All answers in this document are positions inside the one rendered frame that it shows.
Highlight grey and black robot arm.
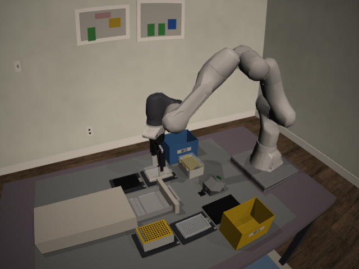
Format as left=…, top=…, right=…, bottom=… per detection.
left=142, top=45, right=296, bottom=172

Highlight blue open-top bin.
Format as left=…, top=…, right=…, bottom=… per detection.
left=162, top=129, right=199, bottom=165

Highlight dark grey bench mat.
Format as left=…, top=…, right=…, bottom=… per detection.
left=35, top=138, right=296, bottom=269

